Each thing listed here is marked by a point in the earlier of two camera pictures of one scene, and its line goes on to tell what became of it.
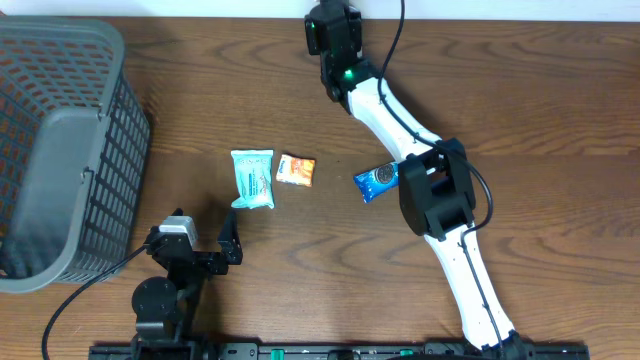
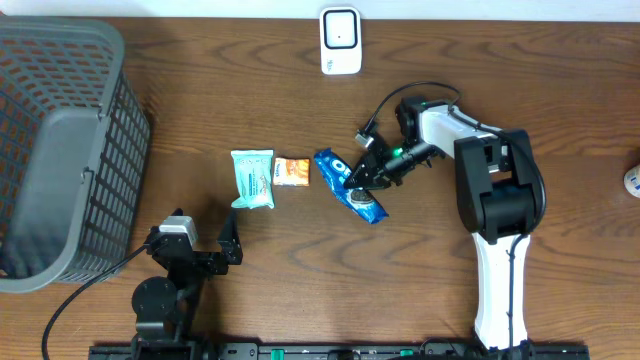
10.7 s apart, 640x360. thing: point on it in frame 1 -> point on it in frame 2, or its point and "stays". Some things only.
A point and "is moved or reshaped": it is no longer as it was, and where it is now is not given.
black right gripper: (357, 27) -> (380, 176)
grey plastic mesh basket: (74, 152) stays
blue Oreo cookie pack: (373, 182) is moved or reshaped
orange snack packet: (298, 170) is moved or reshaped
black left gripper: (229, 243) stays
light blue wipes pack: (254, 173) stays
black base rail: (177, 351) stays
